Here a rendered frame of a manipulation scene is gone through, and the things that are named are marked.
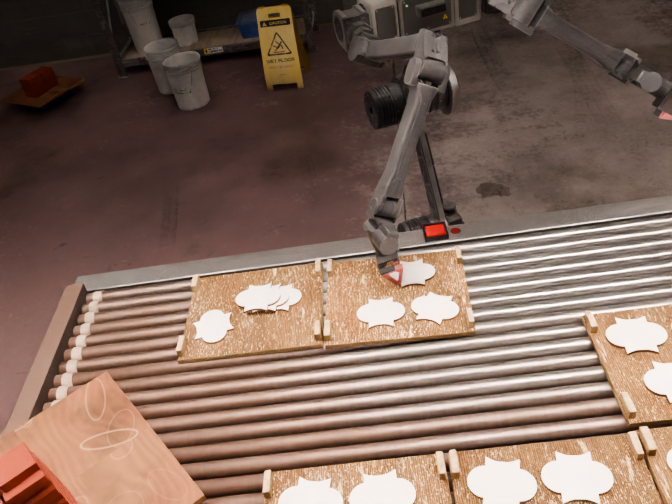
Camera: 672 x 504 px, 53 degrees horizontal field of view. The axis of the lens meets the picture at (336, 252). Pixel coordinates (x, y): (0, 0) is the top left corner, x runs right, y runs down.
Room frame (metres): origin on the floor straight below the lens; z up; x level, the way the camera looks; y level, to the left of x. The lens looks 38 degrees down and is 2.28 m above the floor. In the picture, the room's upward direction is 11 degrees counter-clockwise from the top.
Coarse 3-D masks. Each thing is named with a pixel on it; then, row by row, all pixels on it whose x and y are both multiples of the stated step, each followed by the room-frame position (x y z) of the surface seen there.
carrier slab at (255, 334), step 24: (312, 264) 1.66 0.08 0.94; (216, 288) 1.63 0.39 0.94; (240, 288) 1.61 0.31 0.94; (312, 288) 1.54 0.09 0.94; (192, 312) 1.54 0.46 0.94; (240, 312) 1.50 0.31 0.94; (264, 312) 1.48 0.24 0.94; (288, 312) 1.46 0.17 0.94; (312, 312) 1.44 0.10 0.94; (192, 336) 1.44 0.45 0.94; (240, 336) 1.40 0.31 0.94; (264, 336) 1.38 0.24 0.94; (288, 336) 1.36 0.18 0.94; (312, 336) 1.34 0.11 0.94; (192, 360) 1.35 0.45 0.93
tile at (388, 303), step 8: (368, 304) 1.42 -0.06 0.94; (376, 304) 1.41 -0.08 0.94; (384, 304) 1.41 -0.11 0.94; (392, 304) 1.40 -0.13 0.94; (400, 304) 1.39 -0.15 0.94; (360, 312) 1.39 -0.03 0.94; (368, 312) 1.39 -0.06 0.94; (376, 312) 1.38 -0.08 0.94; (384, 312) 1.37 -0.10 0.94; (392, 312) 1.37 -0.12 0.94; (400, 312) 1.36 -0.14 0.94; (360, 320) 1.36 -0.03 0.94; (368, 320) 1.35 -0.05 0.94; (376, 320) 1.35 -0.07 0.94; (384, 320) 1.34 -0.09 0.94; (392, 320) 1.34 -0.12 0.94
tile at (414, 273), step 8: (408, 264) 1.56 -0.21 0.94; (416, 264) 1.55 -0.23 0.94; (424, 264) 1.54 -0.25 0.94; (408, 272) 1.52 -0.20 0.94; (416, 272) 1.51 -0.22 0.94; (424, 272) 1.51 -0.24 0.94; (432, 272) 1.50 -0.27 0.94; (408, 280) 1.49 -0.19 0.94; (416, 280) 1.48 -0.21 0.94; (424, 280) 1.47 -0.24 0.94
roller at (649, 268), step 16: (576, 272) 1.41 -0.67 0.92; (592, 272) 1.39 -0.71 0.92; (608, 272) 1.38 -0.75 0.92; (624, 272) 1.37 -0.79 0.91; (640, 272) 1.37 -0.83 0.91; (656, 272) 1.36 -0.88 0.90; (480, 288) 1.42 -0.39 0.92; (496, 288) 1.41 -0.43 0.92; (512, 288) 1.40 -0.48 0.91; (528, 288) 1.40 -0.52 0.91; (80, 336) 1.55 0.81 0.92; (96, 336) 1.54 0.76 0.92; (112, 336) 1.53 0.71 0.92; (128, 336) 1.52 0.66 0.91; (144, 336) 1.51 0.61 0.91; (160, 336) 1.50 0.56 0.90
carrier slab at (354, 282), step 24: (336, 264) 1.63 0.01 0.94; (360, 264) 1.61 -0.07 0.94; (432, 264) 1.55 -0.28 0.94; (456, 264) 1.52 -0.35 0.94; (336, 288) 1.52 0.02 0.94; (360, 288) 1.50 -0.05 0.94; (384, 288) 1.48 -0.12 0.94; (408, 288) 1.46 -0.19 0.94; (432, 288) 1.44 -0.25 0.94; (456, 288) 1.42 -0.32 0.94; (336, 312) 1.42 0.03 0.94; (408, 312) 1.36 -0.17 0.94; (336, 336) 1.33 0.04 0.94; (360, 336) 1.31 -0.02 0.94; (384, 336) 1.29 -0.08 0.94; (408, 336) 1.27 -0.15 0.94; (432, 336) 1.26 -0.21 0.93; (456, 336) 1.25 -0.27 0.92
